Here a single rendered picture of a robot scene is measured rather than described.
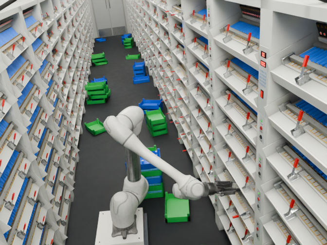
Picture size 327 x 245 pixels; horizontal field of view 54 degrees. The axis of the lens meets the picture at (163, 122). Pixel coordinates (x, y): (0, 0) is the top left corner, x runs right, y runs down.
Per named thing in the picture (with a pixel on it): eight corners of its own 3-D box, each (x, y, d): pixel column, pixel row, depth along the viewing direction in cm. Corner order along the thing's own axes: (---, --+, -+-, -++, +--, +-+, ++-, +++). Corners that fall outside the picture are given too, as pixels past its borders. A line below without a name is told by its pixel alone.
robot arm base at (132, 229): (111, 242, 214) (110, 236, 212) (111, 218, 234) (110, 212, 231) (138, 238, 216) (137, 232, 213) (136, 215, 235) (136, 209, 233)
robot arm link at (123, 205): (107, 225, 221) (102, 201, 210) (120, 207, 235) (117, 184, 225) (128, 231, 214) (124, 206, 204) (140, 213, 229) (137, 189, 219)
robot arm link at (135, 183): (120, 205, 234) (134, 187, 252) (139, 211, 229) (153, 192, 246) (110, 112, 197) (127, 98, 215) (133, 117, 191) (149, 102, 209)
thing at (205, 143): (215, 171, 234) (208, 158, 228) (194, 134, 288) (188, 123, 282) (240, 158, 232) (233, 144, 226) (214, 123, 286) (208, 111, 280)
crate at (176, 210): (190, 221, 258) (189, 213, 255) (165, 222, 259) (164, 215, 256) (188, 197, 285) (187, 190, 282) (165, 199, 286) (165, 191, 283)
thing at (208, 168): (216, 192, 242) (208, 180, 236) (195, 152, 296) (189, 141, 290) (240, 179, 241) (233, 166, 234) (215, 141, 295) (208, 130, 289)
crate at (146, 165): (126, 171, 275) (124, 163, 272) (128, 158, 293) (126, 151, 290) (160, 167, 275) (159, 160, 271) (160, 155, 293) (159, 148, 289)
